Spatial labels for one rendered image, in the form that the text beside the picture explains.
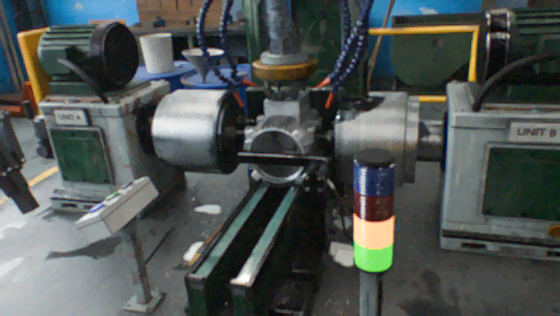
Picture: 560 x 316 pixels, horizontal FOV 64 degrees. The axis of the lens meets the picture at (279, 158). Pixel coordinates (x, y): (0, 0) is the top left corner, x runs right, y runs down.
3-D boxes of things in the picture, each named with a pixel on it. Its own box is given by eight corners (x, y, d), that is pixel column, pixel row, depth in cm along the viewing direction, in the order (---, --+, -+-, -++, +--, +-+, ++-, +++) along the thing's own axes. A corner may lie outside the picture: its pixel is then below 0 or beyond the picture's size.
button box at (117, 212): (137, 203, 103) (125, 183, 102) (160, 194, 100) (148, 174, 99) (88, 245, 88) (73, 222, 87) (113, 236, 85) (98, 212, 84)
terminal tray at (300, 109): (276, 113, 138) (275, 90, 135) (310, 114, 135) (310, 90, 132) (264, 125, 127) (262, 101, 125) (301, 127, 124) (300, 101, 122)
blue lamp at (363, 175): (356, 177, 72) (356, 151, 70) (395, 180, 70) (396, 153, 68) (351, 195, 66) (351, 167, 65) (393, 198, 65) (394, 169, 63)
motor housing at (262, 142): (267, 158, 145) (263, 101, 138) (325, 161, 140) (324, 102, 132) (246, 185, 127) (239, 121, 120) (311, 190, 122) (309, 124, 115)
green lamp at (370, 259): (356, 249, 77) (356, 226, 75) (393, 253, 75) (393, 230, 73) (351, 270, 72) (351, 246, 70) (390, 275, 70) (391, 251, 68)
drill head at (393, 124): (322, 159, 142) (320, 81, 133) (462, 167, 131) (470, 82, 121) (304, 196, 121) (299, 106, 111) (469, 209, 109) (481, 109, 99)
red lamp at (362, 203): (356, 202, 73) (356, 177, 72) (394, 205, 72) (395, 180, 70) (351, 221, 68) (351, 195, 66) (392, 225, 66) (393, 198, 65)
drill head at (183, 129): (163, 151, 159) (150, 80, 149) (261, 156, 148) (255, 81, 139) (121, 181, 137) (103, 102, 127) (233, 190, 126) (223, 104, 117)
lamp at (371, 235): (356, 226, 75) (356, 202, 73) (393, 230, 73) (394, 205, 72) (351, 246, 70) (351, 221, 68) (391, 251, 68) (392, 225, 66)
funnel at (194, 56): (199, 85, 297) (193, 46, 287) (232, 85, 291) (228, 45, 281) (181, 95, 274) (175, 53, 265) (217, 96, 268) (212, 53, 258)
